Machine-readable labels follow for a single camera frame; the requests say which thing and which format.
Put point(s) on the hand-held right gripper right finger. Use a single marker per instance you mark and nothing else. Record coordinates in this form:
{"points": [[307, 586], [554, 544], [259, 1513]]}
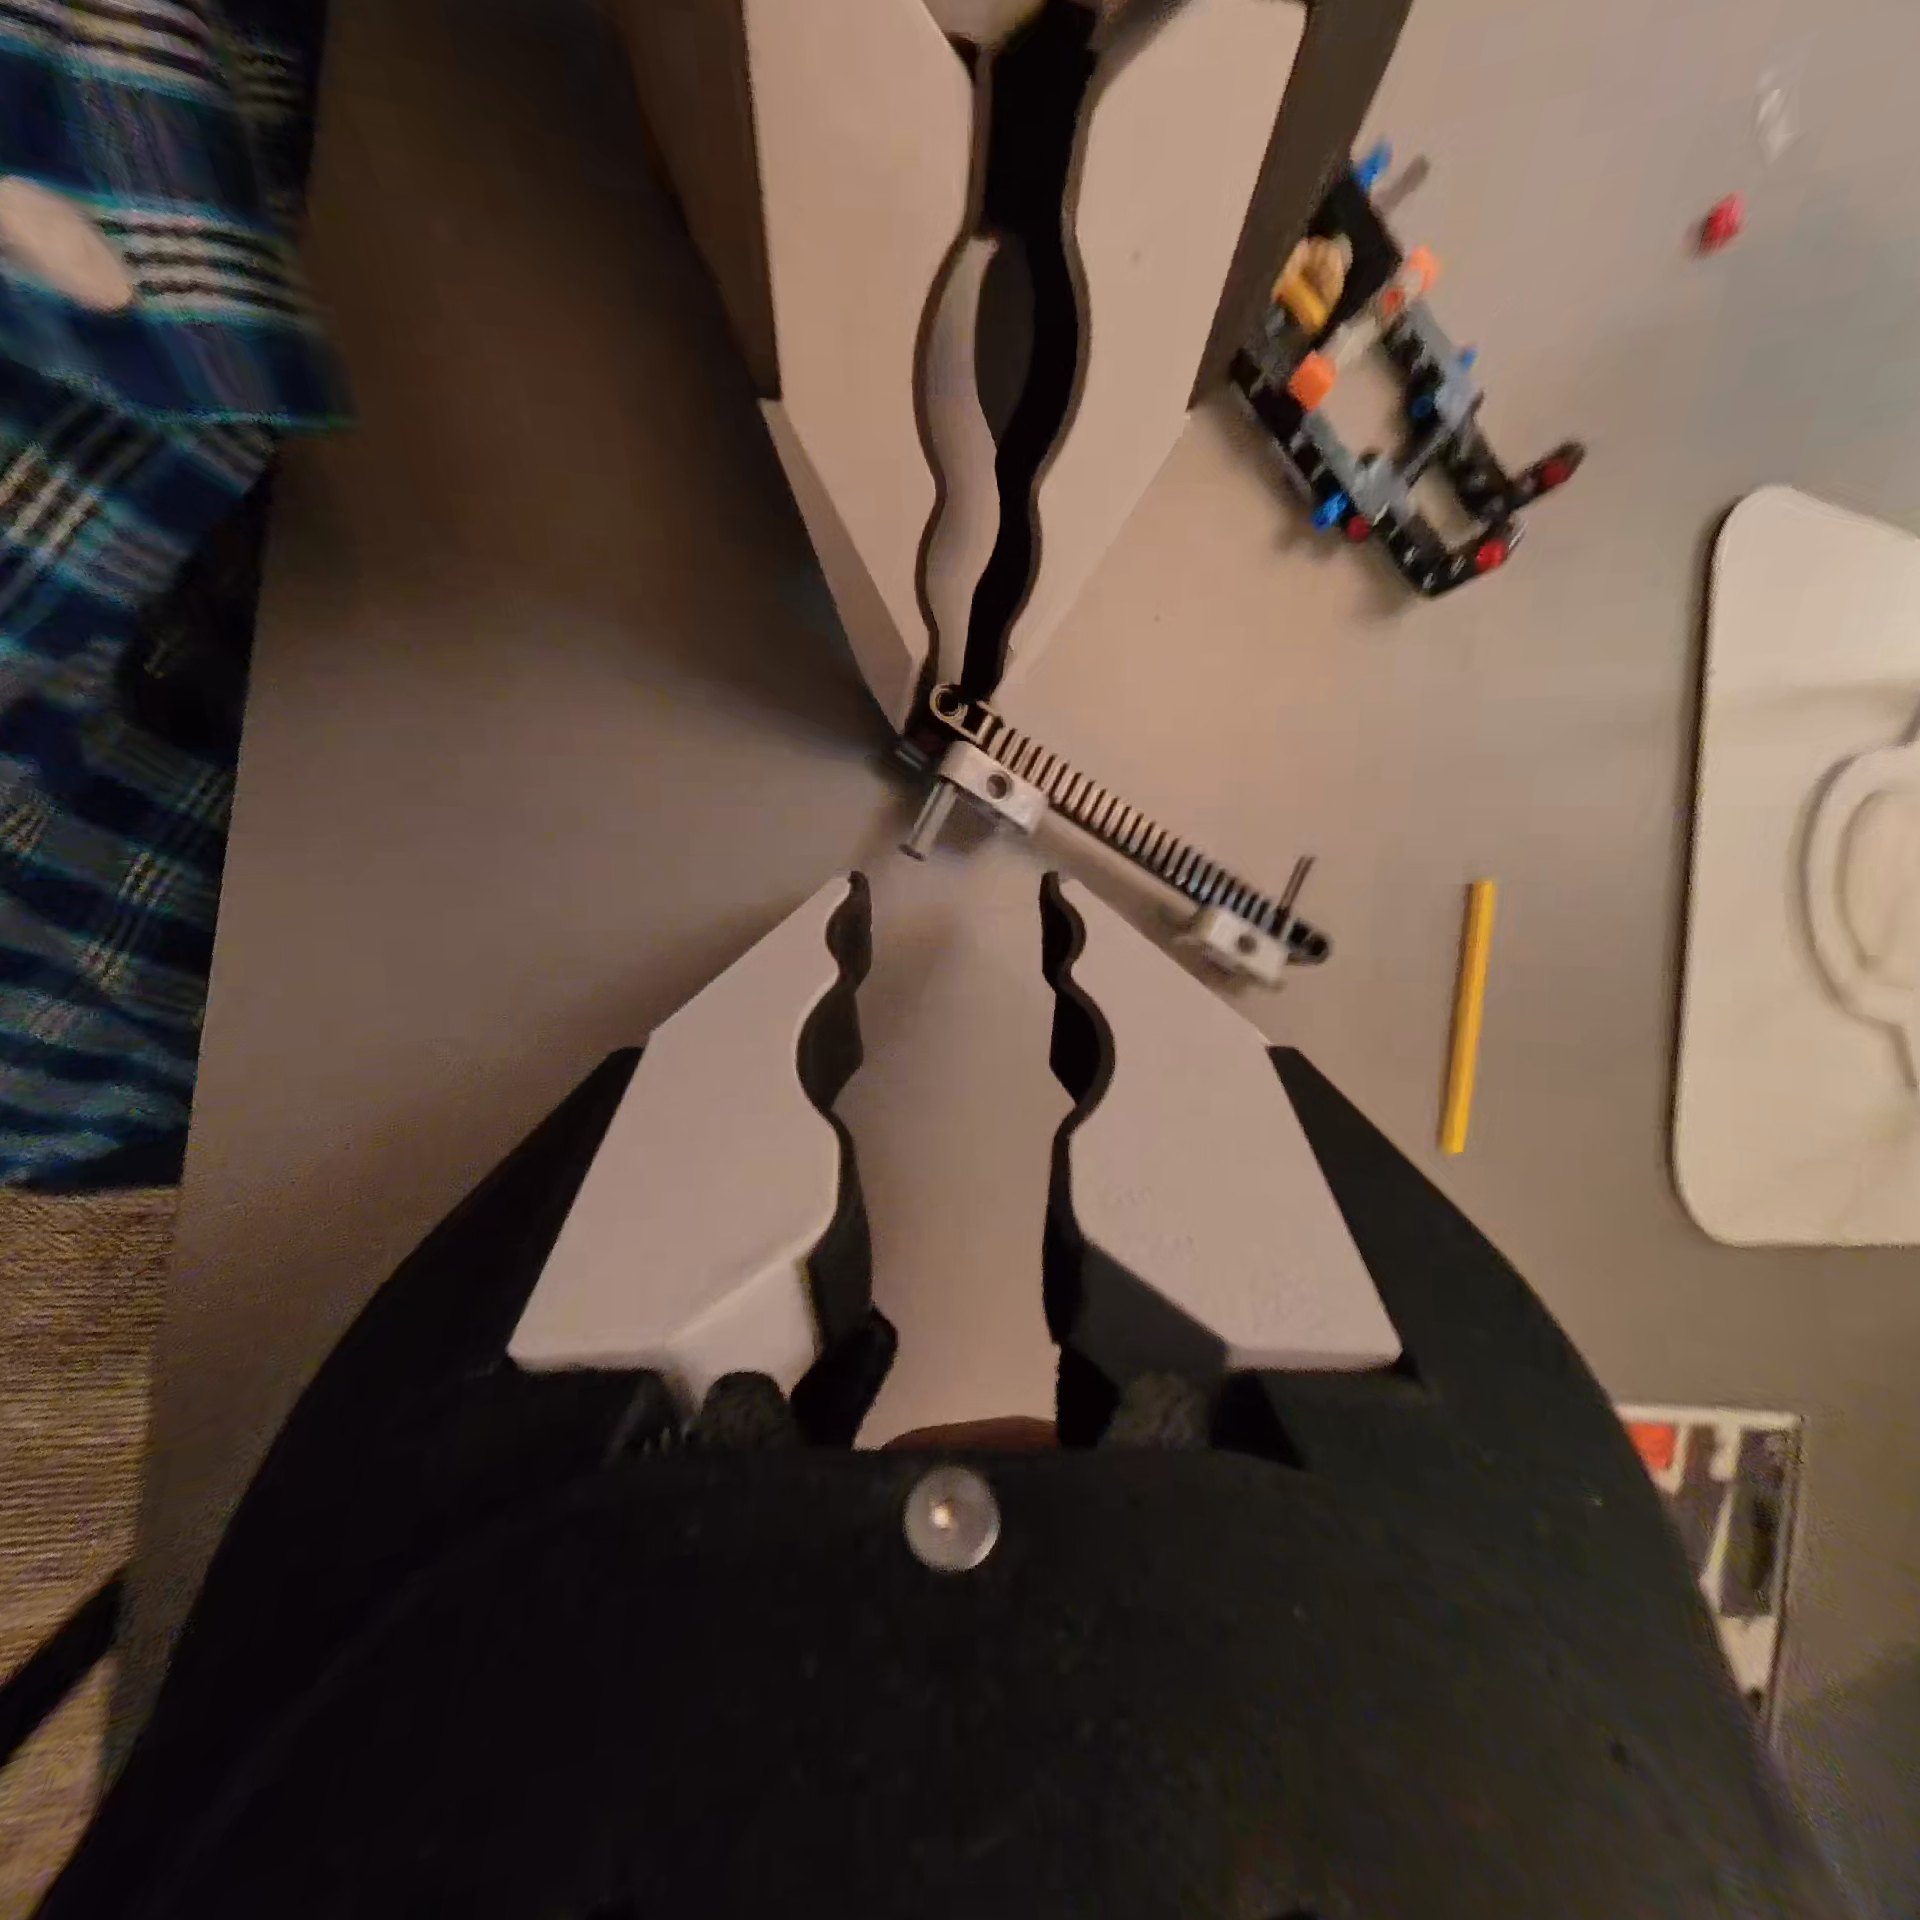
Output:
{"points": [[1231, 1215]]}

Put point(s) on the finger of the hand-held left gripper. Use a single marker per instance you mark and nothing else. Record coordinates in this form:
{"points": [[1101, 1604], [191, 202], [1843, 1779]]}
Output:
{"points": [[855, 226], [1166, 226]]}

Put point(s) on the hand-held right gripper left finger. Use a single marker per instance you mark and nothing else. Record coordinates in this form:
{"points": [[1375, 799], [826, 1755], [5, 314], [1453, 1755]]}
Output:
{"points": [[710, 1199]]}

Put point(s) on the light grey lego connector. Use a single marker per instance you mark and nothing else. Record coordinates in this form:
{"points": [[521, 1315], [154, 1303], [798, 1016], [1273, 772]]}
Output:
{"points": [[1002, 783], [1241, 940]]}

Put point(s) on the black lego chassis frame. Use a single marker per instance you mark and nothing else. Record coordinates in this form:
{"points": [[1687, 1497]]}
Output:
{"points": [[1410, 434]]}

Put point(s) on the black lego gear rack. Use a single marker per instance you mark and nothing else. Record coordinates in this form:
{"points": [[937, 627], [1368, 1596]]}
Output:
{"points": [[1114, 835]]}

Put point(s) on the yellow lego axle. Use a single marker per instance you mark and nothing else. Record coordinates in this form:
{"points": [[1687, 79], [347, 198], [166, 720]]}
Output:
{"points": [[1466, 1023]]}

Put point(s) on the small red lego piece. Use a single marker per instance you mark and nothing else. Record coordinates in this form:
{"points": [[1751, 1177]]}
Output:
{"points": [[1724, 226]]}

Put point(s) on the lego sticker sheet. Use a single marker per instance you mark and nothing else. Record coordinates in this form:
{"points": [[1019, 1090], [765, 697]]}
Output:
{"points": [[1724, 1518]]}

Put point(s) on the small clear lego piece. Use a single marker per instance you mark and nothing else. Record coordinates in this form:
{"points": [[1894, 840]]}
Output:
{"points": [[1771, 117]]}

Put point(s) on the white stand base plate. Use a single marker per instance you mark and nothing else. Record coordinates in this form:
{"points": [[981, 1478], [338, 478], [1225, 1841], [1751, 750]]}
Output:
{"points": [[1771, 979]]}

